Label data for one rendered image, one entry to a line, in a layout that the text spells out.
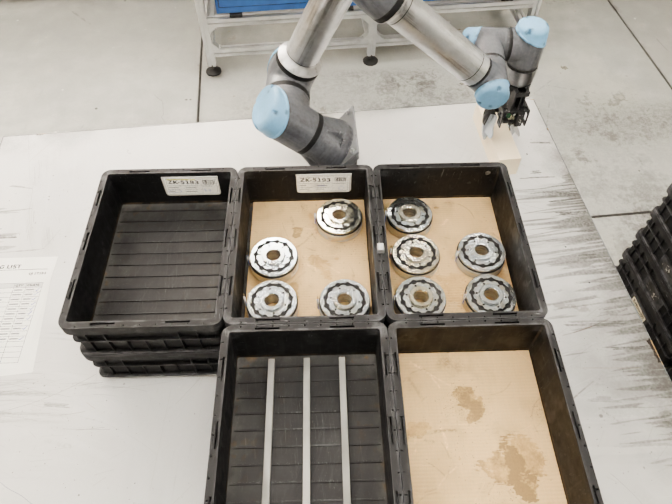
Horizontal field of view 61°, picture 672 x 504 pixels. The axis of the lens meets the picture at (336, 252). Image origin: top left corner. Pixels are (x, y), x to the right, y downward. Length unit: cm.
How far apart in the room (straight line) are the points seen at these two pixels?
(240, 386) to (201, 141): 84
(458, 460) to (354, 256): 47
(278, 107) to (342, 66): 179
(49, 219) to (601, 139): 237
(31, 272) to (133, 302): 38
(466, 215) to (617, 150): 170
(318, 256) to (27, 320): 68
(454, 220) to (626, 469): 61
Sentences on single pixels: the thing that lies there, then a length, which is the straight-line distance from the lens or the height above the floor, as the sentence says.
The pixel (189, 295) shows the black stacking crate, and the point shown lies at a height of 83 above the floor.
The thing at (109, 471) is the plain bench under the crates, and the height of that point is 70.
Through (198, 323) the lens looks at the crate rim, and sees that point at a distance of 106.
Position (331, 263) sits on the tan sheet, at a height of 83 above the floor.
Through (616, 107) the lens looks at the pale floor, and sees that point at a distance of 320.
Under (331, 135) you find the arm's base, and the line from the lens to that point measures 145.
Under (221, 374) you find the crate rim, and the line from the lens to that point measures 101.
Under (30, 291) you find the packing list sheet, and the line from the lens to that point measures 152.
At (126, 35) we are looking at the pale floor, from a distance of 358.
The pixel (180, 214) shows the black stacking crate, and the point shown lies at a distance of 136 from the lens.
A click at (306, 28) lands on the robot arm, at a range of 140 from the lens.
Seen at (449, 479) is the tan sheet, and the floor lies 83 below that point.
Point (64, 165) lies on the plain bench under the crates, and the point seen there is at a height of 70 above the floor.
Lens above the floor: 183
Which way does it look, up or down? 54 degrees down
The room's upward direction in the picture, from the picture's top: straight up
